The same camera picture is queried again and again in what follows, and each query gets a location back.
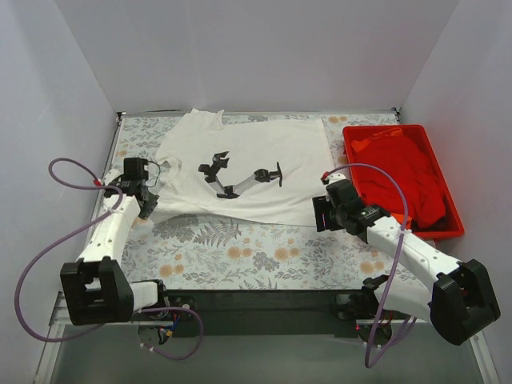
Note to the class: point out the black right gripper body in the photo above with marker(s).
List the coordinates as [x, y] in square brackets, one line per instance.
[320, 214]

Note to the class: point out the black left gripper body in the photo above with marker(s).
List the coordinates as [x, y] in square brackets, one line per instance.
[148, 204]

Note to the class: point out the white t-shirt with robot print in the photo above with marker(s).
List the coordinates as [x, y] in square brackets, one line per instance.
[265, 172]

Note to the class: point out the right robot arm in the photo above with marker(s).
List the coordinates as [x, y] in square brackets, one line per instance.
[456, 297]

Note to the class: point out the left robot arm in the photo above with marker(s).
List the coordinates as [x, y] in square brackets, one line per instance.
[95, 288]

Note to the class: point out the red t-shirt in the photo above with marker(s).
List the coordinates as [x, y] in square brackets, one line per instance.
[396, 175]

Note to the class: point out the red plastic bin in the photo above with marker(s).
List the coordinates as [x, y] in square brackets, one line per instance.
[452, 226]

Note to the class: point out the floral patterned table mat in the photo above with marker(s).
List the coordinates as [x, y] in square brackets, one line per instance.
[214, 253]

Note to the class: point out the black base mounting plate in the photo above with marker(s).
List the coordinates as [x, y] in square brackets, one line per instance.
[277, 312]

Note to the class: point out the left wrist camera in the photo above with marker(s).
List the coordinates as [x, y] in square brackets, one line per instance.
[108, 177]

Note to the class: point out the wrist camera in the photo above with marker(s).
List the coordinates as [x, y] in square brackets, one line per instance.
[108, 177]
[335, 184]

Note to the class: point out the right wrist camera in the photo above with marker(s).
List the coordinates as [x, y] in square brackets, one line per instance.
[335, 184]

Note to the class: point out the aluminium frame rail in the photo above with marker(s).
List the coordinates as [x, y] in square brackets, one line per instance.
[113, 355]

